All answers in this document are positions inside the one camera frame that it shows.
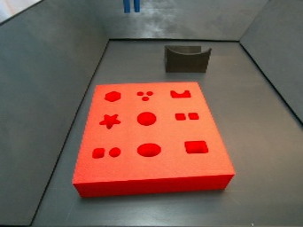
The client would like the blue square-circle peg object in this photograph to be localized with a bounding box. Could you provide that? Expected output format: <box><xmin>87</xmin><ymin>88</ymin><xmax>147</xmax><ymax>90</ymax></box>
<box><xmin>122</xmin><ymin>0</ymin><xmax>142</xmax><ymax>13</ymax></box>

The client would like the red foam shape board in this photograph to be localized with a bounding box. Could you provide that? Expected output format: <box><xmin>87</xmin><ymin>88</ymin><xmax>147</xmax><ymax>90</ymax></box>
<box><xmin>72</xmin><ymin>82</ymin><xmax>235</xmax><ymax>198</ymax></box>

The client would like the black curved holder bracket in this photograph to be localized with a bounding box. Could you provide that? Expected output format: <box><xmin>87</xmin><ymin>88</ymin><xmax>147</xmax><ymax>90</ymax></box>
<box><xmin>165</xmin><ymin>45</ymin><xmax>213</xmax><ymax>73</ymax></box>

